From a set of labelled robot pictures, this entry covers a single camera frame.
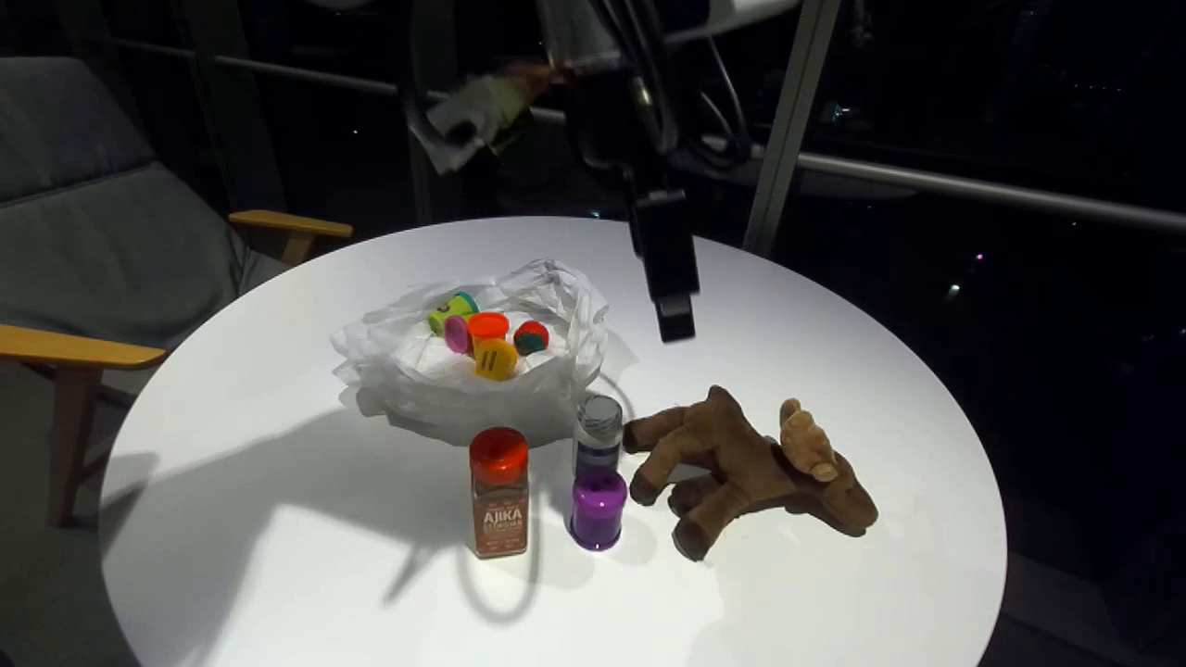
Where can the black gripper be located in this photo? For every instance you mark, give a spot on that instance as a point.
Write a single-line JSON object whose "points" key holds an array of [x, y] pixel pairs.
{"points": [[623, 130]]}

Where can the brown plush moose toy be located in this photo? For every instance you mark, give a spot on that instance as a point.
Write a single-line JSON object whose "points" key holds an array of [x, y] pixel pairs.
{"points": [[717, 467]]}

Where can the spice jar with orange lid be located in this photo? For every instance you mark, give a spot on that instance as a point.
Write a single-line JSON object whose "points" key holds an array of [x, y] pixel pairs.
{"points": [[497, 490]]}

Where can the white pill bottle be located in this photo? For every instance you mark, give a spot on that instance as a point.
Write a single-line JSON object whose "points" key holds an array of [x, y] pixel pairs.
{"points": [[599, 423]]}

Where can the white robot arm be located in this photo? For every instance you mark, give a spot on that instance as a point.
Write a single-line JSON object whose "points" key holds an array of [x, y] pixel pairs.
{"points": [[683, 35]]}

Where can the orange toy cup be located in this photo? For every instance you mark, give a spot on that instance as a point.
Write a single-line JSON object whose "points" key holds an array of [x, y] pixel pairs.
{"points": [[486, 326]]}

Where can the green play dough tub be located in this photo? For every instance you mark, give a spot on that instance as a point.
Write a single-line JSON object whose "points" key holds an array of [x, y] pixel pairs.
{"points": [[449, 305]]}

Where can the pink lidded toy tub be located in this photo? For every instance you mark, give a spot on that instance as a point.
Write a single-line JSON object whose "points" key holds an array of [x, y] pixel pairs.
{"points": [[457, 336]]}

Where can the metal window railing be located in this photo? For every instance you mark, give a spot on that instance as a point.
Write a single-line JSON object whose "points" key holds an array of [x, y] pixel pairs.
{"points": [[938, 178]]}

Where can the grey armchair with wooden arms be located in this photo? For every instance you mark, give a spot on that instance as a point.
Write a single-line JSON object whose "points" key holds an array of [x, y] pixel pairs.
{"points": [[103, 253]]}

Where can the vertical window frame post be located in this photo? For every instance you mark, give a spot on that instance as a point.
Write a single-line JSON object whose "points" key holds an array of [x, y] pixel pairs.
{"points": [[791, 119]]}

